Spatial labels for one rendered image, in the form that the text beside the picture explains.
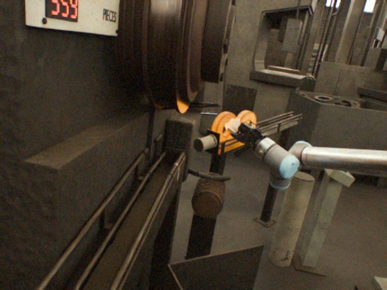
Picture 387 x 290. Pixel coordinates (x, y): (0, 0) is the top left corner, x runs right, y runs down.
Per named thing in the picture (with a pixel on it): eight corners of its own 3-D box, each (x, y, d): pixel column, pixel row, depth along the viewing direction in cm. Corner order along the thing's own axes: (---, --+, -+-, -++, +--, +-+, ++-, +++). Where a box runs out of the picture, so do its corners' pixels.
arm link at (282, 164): (284, 184, 122) (287, 172, 114) (261, 166, 129) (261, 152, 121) (299, 170, 125) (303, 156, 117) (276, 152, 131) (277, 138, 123)
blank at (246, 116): (234, 111, 144) (240, 113, 142) (253, 108, 155) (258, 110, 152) (230, 142, 150) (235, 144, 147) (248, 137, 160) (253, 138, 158)
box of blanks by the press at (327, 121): (298, 180, 288) (321, 99, 264) (269, 149, 366) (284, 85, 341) (395, 189, 303) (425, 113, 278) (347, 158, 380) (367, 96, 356)
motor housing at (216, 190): (175, 295, 136) (192, 188, 119) (184, 263, 157) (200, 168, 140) (204, 302, 135) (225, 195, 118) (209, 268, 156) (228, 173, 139)
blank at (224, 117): (212, 113, 133) (217, 115, 131) (234, 109, 144) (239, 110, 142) (209, 147, 139) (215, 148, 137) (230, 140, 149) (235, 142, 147)
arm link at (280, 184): (297, 177, 137) (300, 163, 127) (281, 195, 133) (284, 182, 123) (279, 166, 141) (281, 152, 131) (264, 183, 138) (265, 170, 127)
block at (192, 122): (158, 178, 118) (164, 118, 110) (163, 170, 125) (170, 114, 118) (185, 183, 117) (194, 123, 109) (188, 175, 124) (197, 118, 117)
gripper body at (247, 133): (249, 119, 135) (270, 134, 129) (241, 136, 139) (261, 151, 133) (239, 121, 129) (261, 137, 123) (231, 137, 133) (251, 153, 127)
